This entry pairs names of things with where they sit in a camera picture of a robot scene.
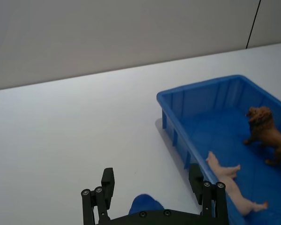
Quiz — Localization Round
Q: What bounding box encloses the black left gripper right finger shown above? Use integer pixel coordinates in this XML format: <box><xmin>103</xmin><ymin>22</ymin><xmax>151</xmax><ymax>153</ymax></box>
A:
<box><xmin>188</xmin><ymin>164</ymin><xmax>229</xmax><ymax>225</ymax></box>

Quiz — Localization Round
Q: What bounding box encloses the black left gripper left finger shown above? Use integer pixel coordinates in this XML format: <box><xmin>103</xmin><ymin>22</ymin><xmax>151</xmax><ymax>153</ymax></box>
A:
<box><xmin>81</xmin><ymin>167</ymin><xmax>115</xmax><ymax>225</ymax></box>

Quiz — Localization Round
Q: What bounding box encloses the blue toy animal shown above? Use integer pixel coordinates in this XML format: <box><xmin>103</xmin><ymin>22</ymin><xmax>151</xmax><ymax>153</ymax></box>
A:
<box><xmin>128</xmin><ymin>193</ymin><xmax>165</xmax><ymax>215</ymax></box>

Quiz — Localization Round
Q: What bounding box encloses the blue plastic bin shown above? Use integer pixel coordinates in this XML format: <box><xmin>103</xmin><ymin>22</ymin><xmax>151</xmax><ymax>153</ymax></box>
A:
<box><xmin>156</xmin><ymin>74</ymin><xmax>281</xmax><ymax>225</ymax></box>

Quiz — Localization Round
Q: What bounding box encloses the brown lion figurine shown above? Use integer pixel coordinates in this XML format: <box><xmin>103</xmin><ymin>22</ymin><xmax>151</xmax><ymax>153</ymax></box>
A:
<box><xmin>243</xmin><ymin>105</ymin><xmax>281</xmax><ymax>166</ymax></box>

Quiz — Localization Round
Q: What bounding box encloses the thin black wall cable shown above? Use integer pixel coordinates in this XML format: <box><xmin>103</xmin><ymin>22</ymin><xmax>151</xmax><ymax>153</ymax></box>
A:
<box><xmin>245</xmin><ymin>0</ymin><xmax>262</xmax><ymax>49</ymax></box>

